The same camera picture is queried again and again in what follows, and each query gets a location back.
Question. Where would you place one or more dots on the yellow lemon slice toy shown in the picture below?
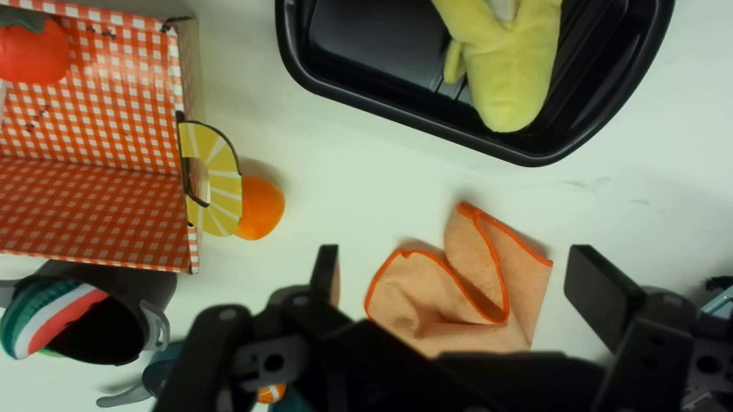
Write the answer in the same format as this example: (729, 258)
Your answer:
(221, 175)

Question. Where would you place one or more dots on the orange slice toy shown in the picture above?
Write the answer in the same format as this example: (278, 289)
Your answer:
(271, 392)

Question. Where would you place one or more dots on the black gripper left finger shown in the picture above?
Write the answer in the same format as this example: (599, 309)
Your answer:
(327, 275)

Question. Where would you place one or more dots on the round orange plush fruit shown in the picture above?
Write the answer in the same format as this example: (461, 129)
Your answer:
(30, 49)

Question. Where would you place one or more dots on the small orange ball toy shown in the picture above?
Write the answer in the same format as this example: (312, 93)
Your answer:
(265, 207)

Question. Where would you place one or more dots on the black cooking pot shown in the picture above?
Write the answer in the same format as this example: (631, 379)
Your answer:
(106, 327)

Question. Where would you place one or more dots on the black plastic tray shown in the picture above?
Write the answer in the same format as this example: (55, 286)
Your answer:
(368, 46)

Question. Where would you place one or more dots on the green white red striped toy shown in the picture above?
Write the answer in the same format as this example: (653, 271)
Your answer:
(46, 313)

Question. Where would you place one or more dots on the orange microfiber cloth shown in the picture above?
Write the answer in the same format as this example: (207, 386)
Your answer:
(428, 299)

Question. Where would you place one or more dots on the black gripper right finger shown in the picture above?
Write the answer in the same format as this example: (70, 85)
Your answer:
(604, 299)

